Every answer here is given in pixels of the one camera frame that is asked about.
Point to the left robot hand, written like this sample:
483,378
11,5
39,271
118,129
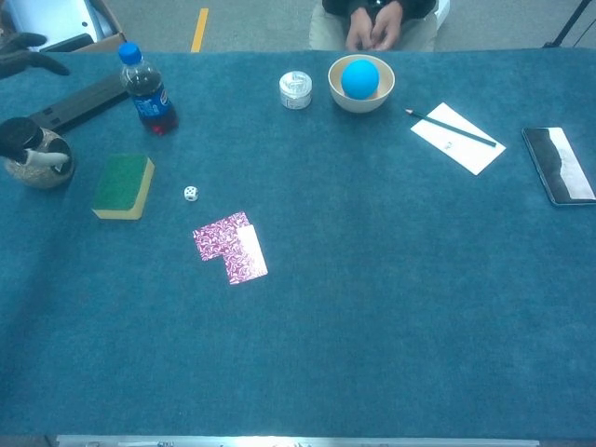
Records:
18,58

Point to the white die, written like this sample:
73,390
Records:
191,193

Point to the white panel in box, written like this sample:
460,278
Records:
56,16

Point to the dark flat bar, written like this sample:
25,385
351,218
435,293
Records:
84,100

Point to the cardboard box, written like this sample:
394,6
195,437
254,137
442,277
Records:
112,41

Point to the glass jar black lid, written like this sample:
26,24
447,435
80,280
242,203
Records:
42,179

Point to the cola bottle blue cap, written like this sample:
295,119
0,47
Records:
149,102

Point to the green yellow sponge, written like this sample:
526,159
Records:
118,184

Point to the yellow floor tape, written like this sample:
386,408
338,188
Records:
199,30

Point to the red patterned playing card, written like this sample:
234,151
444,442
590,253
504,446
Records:
247,261
214,239

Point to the small round white tin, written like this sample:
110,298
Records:
295,90

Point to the blue ball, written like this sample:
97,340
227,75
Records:
359,79

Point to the cream bowl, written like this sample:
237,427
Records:
358,105

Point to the seated person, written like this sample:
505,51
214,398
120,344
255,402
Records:
372,28

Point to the teal table cloth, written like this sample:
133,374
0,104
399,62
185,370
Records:
372,302

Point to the dark green pencil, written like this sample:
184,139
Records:
447,126

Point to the white paper sheet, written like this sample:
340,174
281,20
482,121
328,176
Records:
465,154

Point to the black smartphone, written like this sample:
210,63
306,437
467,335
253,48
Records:
559,167

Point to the black tripod leg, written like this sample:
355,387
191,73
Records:
570,23

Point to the metal table rail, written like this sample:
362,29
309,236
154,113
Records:
279,441

